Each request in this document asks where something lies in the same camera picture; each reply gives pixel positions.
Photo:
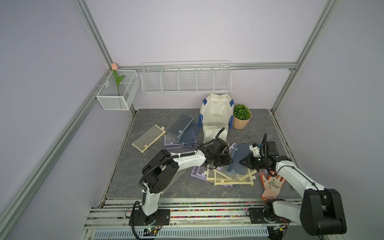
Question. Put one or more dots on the red patterned garden glove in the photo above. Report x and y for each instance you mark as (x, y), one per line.
(272, 186)

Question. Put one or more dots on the purple mesh pouch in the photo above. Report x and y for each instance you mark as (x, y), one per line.
(232, 148)
(171, 144)

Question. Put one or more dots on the dark blue mesh pouch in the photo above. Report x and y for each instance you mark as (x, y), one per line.
(189, 137)

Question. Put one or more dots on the cream canvas tote bag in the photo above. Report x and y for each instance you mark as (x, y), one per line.
(216, 113)

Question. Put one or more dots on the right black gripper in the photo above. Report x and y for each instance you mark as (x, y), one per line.
(248, 161)

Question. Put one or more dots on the artificial pink tulip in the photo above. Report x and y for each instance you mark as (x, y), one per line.
(118, 78)

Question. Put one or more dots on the green plant in pot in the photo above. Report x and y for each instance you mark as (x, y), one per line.
(242, 116)

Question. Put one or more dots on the small white wire basket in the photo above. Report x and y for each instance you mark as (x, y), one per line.
(108, 94)

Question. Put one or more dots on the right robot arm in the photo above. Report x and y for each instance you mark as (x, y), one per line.
(321, 211)

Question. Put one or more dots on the yellow mesh pouch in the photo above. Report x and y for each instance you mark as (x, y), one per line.
(221, 178)
(149, 138)

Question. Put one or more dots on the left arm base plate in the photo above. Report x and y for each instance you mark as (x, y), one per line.
(160, 218)

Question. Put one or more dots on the long white wire shelf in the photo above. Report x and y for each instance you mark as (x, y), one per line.
(186, 77)

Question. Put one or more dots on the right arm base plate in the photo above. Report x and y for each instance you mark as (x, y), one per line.
(262, 216)

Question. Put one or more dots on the grey mesh pouch by bag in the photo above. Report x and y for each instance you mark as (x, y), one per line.
(178, 128)

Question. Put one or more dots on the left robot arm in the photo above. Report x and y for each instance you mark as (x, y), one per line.
(160, 172)

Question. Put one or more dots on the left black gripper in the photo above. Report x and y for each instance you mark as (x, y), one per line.
(227, 161)

